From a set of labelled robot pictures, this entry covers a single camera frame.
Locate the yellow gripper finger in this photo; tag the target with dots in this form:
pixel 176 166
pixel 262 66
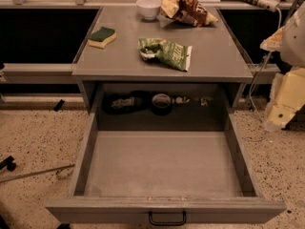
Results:
pixel 274 42
pixel 287 97

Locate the green jalapeno chip bag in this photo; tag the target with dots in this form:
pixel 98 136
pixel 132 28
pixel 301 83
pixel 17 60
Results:
pixel 167 52

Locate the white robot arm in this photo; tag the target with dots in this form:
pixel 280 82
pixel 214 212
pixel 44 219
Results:
pixel 293 40

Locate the brown yellow chip bag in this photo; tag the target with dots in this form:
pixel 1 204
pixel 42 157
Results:
pixel 190 12

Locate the grey drawer cabinet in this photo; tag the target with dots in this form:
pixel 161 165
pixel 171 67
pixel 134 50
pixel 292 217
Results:
pixel 215 56

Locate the open grey top drawer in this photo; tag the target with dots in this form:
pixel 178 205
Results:
pixel 191 160

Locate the black bag inside cabinet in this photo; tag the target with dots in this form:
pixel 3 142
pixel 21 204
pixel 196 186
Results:
pixel 120 104

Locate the black tape roll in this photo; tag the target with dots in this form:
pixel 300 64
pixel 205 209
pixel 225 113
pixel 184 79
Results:
pixel 161 104

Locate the white bowl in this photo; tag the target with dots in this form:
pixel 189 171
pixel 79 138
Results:
pixel 148 9

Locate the green yellow sponge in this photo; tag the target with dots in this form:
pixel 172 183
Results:
pixel 102 37

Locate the thin metal rod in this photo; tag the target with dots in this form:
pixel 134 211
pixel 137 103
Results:
pixel 33 174

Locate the black caster wheel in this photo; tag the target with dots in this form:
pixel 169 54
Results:
pixel 8 163

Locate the black drawer handle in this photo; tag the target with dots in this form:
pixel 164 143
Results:
pixel 166 219

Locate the grey horizontal rail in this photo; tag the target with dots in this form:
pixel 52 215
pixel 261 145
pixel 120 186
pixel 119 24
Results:
pixel 38 73

